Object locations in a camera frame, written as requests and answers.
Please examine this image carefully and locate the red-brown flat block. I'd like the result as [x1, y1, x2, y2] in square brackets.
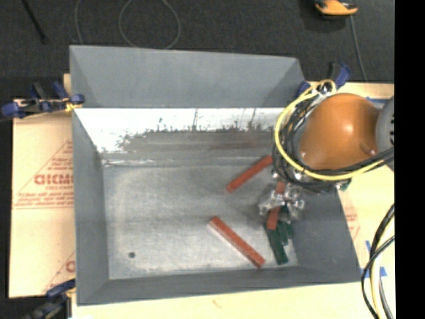
[226, 155, 274, 193]
[266, 181, 287, 231]
[209, 215, 266, 268]

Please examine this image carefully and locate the dark green flat block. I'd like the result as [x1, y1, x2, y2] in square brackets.
[265, 227, 289, 266]
[277, 215, 296, 246]

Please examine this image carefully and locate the brown cardboard board, red print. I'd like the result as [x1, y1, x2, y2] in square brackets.
[8, 73, 395, 299]

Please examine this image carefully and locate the grey metal bin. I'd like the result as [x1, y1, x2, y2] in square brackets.
[68, 44, 363, 306]

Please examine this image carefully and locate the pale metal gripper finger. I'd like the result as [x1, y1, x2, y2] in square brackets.
[284, 195, 305, 221]
[258, 191, 284, 216]

